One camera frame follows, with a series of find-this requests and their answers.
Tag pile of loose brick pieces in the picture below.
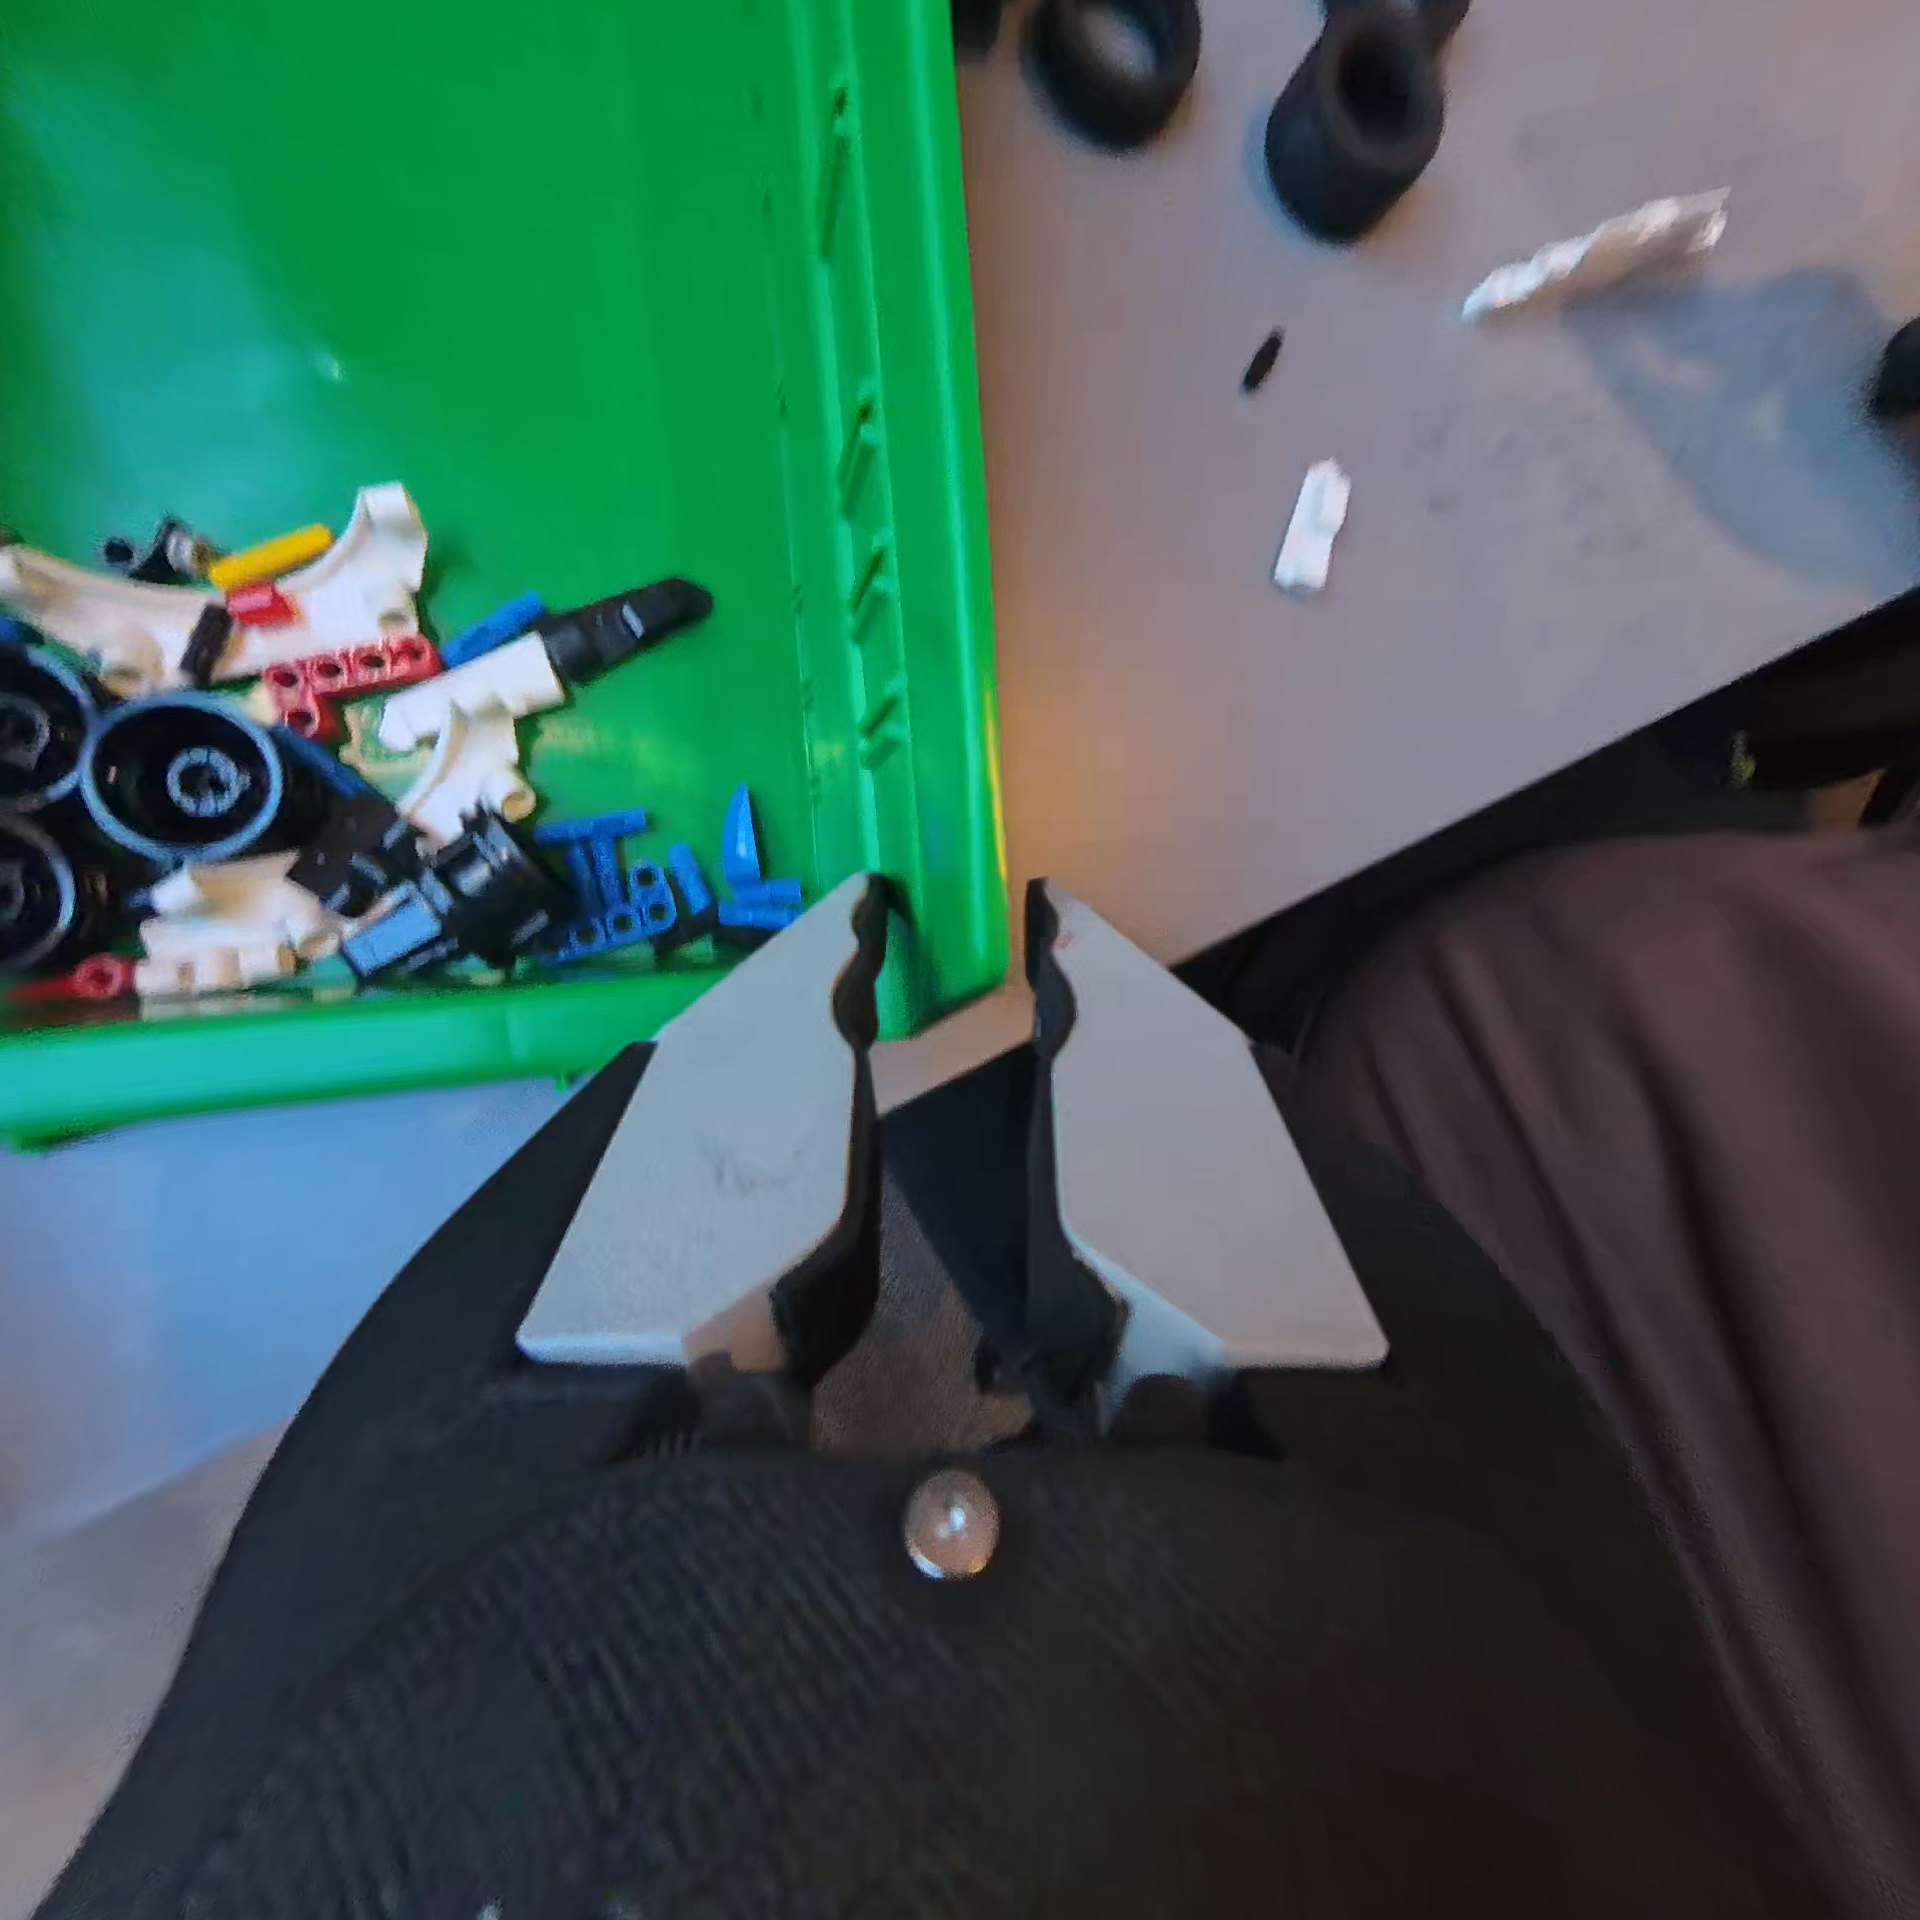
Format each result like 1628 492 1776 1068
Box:
0 481 807 1008

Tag long white brick beam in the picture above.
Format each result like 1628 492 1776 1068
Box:
1457 187 1735 327

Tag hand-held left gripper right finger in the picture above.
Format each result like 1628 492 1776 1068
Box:
1023 879 1390 1442

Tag green storage bin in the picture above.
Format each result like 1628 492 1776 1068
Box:
0 0 1011 1151

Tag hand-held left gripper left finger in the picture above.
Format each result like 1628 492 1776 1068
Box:
517 871 889 1391

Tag yellow brick axle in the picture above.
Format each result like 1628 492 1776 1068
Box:
208 527 335 592

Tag person's torso in brown shirt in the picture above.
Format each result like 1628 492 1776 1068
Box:
1288 826 1920 1920

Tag narrow black rubber tire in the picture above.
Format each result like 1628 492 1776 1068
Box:
1019 0 1205 154

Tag small white curved panel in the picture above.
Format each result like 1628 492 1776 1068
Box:
1270 458 1355 601

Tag red angled brick beam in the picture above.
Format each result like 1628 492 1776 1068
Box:
262 633 443 737

